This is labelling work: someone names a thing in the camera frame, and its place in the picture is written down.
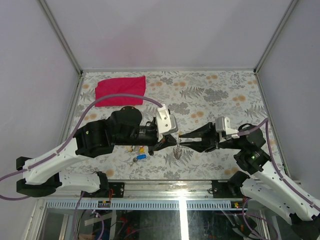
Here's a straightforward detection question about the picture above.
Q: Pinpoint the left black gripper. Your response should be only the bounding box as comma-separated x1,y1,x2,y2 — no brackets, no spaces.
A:
115,124,179,156

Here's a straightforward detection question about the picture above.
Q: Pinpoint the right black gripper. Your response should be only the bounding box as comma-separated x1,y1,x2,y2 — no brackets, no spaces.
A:
179,121,245,153

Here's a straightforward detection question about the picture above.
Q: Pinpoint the blue tag key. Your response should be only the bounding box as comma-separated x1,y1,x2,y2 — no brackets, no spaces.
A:
130,154,147,167

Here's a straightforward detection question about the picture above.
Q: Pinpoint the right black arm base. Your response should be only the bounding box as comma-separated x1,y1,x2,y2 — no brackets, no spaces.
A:
207,180,236,199

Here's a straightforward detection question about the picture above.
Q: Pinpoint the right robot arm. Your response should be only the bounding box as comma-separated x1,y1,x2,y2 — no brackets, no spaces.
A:
180,117,320,225

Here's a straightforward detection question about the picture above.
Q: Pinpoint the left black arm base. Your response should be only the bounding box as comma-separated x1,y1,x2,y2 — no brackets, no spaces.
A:
109,182,125,199

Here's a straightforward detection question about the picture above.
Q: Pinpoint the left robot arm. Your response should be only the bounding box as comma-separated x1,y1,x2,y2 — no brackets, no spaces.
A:
16,106,178,198

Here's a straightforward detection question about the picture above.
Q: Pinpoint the orange tag key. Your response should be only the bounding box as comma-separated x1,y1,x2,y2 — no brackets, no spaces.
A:
139,147,145,154

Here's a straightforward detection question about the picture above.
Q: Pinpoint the pink folded cloth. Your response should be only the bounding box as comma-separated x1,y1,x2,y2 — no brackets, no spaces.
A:
95,76,146,108

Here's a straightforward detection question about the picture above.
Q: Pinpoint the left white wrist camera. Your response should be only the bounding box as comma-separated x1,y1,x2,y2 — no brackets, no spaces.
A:
155,104,178,135

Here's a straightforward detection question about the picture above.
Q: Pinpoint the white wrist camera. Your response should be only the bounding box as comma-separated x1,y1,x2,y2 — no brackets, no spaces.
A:
215,116,240,140
155,104,178,135

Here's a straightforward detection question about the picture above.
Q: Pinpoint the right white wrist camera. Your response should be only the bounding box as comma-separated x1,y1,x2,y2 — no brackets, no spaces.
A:
215,116,240,140

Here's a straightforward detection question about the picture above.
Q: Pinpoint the aluminium front rail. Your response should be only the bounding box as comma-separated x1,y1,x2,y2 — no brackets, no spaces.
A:
57,179,307,201

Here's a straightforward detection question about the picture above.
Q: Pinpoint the white slotted cable duct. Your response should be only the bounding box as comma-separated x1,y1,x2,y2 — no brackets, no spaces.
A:
46,199,243,211

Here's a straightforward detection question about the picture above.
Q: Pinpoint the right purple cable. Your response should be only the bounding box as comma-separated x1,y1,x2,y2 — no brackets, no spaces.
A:
237,117,320,208

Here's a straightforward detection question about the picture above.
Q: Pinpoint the purple cable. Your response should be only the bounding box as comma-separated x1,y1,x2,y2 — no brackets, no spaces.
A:
237,117,320,208
0,93,166,201

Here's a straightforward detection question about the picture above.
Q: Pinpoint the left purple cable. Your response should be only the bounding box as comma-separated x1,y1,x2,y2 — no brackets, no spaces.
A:
0,93,166,201

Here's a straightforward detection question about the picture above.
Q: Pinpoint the left aluminium frame post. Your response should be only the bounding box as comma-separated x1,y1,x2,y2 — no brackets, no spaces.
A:
36,0,83,76

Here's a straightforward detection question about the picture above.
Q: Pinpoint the aluminium frame post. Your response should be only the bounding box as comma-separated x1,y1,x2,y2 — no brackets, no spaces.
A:
253,0,300,74
36,0,83,76

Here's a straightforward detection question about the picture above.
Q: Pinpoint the right aluminium frame post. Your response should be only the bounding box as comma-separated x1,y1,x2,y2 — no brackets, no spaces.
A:
253,0,300,74

